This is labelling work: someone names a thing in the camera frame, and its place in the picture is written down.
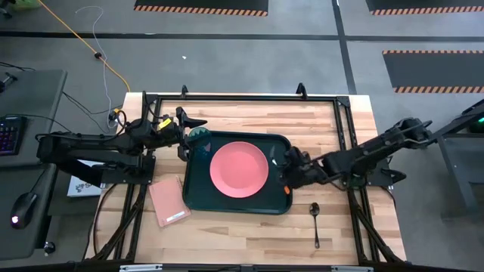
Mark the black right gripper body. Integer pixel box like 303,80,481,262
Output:
287,149,328,189

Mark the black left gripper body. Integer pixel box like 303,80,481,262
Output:
153,117,190,150

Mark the teal faceted plastic cup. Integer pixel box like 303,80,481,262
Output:
188,126,213,153

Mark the pink round plate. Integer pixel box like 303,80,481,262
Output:
209,141,270,199

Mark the dark metal spoon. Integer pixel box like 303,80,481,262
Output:
309,202,321,249

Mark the dark green plastic tray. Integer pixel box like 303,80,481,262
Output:
181,130,294,215

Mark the pink spiral notebook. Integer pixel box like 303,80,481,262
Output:
148,175,192,228

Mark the white printed booklet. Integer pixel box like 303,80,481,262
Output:
67,159,107,198

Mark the black hazard-striped floor mat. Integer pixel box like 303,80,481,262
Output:
365,0,484,17
133,0,269,17
382,49,484,94

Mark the grey desk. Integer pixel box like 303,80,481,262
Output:
0,69,68,261

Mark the black side stand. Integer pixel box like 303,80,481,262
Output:
427,99,484,213

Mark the backlit black keyboard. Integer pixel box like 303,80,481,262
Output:
0,116,29,157

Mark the black computer mouse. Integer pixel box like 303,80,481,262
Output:
10,191,39,230

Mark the black desk clamp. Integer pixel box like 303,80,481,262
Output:
0,72,18,94

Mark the green object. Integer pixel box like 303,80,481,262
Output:
13,0,42,11

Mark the black aluminium rig frame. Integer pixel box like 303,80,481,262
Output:
85,82,408,265

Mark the white cable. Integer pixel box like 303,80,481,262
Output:
75,5,119,129

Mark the black cable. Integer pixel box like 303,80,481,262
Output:
0,61,124,116

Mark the orange power cable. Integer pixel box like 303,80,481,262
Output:
36,0,132,129

